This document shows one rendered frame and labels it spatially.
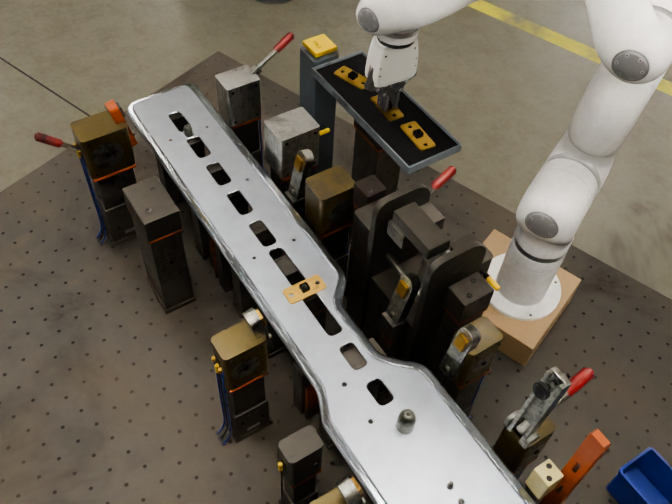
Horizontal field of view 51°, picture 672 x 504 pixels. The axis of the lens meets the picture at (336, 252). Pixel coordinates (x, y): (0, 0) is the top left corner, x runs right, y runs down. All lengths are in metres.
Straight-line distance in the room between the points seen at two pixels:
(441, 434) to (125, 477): 0.67
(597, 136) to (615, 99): 0.08
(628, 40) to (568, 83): 2.64
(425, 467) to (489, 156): 2.16
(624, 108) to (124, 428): 1.17
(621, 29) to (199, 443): 1.13
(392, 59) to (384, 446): 0.73
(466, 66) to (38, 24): 2.17
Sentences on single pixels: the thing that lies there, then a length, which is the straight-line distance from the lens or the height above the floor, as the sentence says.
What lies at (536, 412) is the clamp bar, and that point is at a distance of 1.21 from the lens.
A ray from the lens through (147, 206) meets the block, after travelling 1.55.
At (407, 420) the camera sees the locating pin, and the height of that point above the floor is 1.04.
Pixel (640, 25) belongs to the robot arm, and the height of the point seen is 1.59.
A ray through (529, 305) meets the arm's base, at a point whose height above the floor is 0.80.
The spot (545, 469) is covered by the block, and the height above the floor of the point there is 1.07.
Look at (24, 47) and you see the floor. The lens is 3.92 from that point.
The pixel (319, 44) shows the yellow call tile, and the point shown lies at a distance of 1.73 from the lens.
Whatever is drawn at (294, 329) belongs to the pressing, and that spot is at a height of 1.00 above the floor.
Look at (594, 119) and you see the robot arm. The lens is 1.31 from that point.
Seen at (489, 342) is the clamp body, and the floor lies 1.07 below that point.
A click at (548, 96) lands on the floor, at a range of 3.65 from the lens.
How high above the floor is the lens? 2.15
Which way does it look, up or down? 51 degrees down
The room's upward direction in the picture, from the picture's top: 4 degrees clockwise
